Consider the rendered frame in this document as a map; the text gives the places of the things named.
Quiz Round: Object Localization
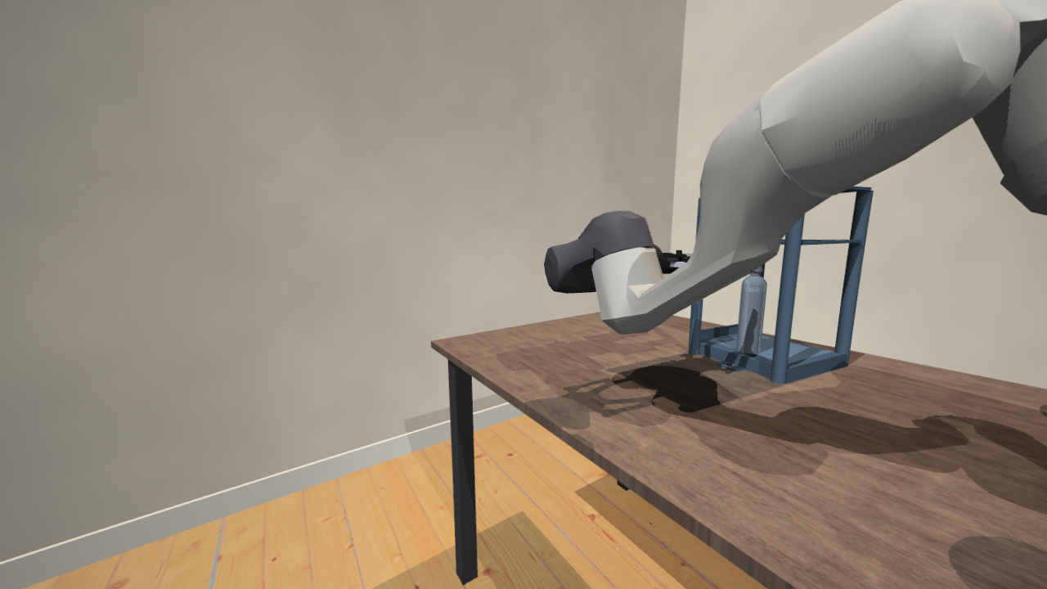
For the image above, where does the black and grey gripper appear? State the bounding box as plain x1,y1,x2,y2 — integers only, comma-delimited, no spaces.
654,245,692,274

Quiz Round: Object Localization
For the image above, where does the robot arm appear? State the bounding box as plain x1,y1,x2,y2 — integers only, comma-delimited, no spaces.
544,0,1047,335

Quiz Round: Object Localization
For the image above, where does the dark blue shelving unit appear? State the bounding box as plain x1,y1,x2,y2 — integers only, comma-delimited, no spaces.
688,187,874,384

